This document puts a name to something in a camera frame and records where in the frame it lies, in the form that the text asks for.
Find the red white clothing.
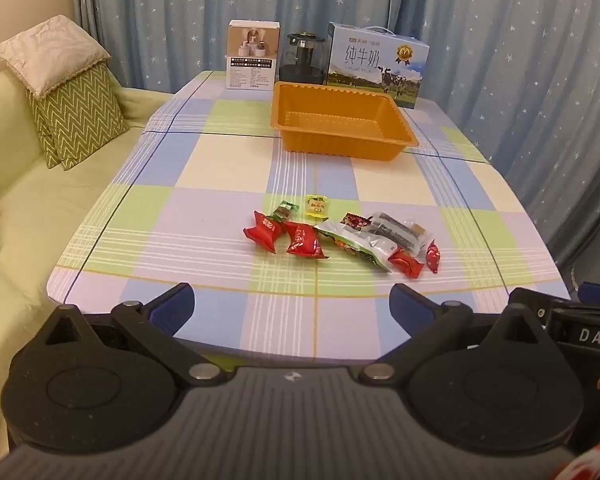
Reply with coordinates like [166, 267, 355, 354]
[555, 440, 600, 480]

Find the white cardboard box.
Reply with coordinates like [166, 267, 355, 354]
[226, 20, 282, 92]

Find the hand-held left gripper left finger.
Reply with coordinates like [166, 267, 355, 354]
[30, 282, 232, 388]

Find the red snack packet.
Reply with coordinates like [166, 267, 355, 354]
[283, 221, 330, 260]
[243, 211, 284, 254]
[387, 249, 426, 280]

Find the green candy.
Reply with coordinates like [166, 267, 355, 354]
[273, 201, 300, 223]

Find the yellow candy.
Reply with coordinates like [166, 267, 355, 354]
[305, 195, 329, 221]

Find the blue starry curtain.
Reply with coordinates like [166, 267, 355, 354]
[72, 0, 600, 283]

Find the small red candy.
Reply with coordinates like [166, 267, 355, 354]
[425, 240, 442, 274]

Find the beige cushion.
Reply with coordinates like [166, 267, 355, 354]
[0, 15, 112, 99]

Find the clear grey snack packet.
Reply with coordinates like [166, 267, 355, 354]
[367, 211, 434, 257]

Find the green zigzag cushion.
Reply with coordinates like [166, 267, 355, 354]
[27, 91, 64, 170]
[27, 62, 131, 171]

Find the orange plastic tray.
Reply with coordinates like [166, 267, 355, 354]
[271, 81, 420, 162]

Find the green white snack packet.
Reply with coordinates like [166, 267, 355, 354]
[314, 221, 398, 274]

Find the dark green glass jar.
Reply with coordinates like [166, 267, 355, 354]
[279, 33, 329, 86]

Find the blue milk carton box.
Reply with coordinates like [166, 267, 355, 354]
[325, 22, 431, 110]

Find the dark red candy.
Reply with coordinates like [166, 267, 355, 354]
[341, 212, 374, 231]

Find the light green sofa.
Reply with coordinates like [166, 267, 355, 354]
[0, 67, 177, 466]

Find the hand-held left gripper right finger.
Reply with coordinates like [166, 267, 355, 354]
[356, 283, 547, 387]

